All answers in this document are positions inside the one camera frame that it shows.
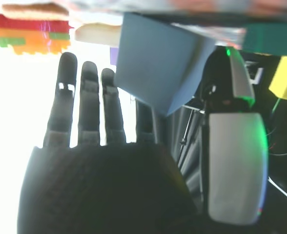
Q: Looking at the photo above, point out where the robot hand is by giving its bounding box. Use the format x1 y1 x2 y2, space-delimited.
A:
16 47 268 234

